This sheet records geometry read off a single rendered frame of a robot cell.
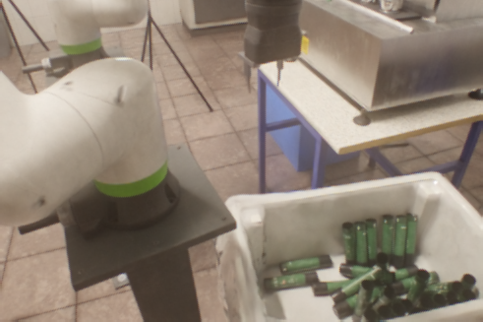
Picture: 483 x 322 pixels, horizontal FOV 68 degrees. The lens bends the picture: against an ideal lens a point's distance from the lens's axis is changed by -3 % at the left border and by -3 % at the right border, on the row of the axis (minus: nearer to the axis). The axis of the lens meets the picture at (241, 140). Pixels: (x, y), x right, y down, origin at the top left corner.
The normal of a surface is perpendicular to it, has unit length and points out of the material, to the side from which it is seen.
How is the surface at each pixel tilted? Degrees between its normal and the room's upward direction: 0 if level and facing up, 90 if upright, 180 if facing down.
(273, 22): 98
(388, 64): 90
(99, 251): 0
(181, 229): 0
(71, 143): 66
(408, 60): 90
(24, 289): 0
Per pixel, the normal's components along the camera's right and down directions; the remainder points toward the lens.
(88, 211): 0.43, 0.36
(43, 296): -0.04, -0.82
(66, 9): -0.04, 0.55
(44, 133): 0.56, -0.46
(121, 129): 0.88, 0.20
